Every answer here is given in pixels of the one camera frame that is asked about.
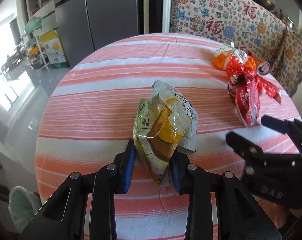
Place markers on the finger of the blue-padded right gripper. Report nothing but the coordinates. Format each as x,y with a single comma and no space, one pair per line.
281,126
244,148

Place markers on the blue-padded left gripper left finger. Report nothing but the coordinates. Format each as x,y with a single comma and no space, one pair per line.
63,214

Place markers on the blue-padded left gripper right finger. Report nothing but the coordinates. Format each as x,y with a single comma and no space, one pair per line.
239,214

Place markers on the red crushed cola can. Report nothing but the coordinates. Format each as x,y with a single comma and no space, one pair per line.
243,92

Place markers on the green yellow snack wrapper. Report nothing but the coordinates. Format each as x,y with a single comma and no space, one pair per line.
164,122

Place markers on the orange white snack bag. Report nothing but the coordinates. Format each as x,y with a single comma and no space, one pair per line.
224,54

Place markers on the red long snack wrapper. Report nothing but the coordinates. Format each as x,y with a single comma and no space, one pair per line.
269,88

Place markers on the patterned blanket side panel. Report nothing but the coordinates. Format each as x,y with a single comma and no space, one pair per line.
287,66

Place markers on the orange crushed soda can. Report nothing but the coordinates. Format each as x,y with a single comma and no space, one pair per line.
262,66

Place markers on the red plastic bag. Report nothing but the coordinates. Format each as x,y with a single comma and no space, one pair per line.
235,66

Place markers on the pink striped tablecloth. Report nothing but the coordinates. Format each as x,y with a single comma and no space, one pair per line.
109,98

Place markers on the steel lidded pot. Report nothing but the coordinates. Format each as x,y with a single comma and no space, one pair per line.
285,19

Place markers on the patterned fu blanket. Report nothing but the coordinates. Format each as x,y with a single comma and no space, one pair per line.
245,23

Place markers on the yellow white cardboard box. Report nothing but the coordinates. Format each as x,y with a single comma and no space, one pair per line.
54,49

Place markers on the white metal storage rack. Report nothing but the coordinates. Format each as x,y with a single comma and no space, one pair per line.
32,44

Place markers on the grey refrigerator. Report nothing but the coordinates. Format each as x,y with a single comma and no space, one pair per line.
85,26

